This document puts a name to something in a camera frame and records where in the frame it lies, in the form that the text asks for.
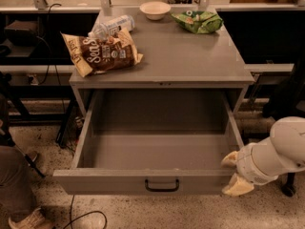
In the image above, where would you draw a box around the grey metal drawer cabinet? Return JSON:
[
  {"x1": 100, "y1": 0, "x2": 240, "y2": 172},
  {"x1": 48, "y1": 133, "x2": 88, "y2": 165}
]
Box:
[{"x1": 71, "y1": 10, "x2": 253, "y2": 117}]

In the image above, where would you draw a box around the person shoe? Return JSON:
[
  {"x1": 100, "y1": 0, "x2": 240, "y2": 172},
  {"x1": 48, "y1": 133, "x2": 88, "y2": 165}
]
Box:
[{"x1": 9, "y1": 207, "x2": 54, "y2": 229}]

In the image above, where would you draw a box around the brown sea salt chip bag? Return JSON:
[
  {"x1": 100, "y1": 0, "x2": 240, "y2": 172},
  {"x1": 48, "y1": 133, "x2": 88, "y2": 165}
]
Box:
[{"x1": 62, "y1": 29, "x2": 143, "y2": 77}]

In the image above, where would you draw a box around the white ceramic bowl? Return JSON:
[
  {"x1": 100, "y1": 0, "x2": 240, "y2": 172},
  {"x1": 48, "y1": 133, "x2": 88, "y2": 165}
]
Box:
[{"x1": 140, "y1": 1, "x2": 171, "y2": 21}]

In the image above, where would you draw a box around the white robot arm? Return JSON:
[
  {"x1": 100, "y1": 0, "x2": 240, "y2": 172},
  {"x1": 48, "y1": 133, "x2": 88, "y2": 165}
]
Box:
[{"x1": 221, "y1": 116, "x2": 305, "y2": 197}]

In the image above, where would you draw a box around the black floor cable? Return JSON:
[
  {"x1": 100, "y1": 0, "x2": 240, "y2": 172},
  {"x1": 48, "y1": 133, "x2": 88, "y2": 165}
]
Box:
[{"x1": 62, "y1": 194, "x2": 109, "y2": 229}]

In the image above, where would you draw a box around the grey top drawer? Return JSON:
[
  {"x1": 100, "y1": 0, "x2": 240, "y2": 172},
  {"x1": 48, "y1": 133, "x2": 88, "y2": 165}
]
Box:
[{"x1": 53, "y1": 89, "x2": 242, "y2": 195}]

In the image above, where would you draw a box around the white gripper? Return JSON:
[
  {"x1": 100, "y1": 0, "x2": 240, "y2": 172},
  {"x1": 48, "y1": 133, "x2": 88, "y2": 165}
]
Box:
[{"x1": 221, "y1": 143, "x2": 278, "y2": 197}]

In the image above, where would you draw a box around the seated person leg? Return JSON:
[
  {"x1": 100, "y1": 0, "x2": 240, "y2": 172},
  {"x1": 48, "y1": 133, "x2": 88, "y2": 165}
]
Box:
[{"x1": 0, "y1": 146, "x2": 36, "y2": 222}]

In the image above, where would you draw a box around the green snack bag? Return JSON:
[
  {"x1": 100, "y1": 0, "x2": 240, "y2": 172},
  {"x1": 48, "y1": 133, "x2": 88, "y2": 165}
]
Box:
[{"x1": 171, "y1": 10, "x2": 223, "y2": 34}]

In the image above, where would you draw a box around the clear plastic water bottle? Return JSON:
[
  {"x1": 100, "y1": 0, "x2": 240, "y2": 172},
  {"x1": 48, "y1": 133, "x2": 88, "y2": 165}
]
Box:
[{"x1": 88, "y1": 15, "x2": 134, "y2": 40}]

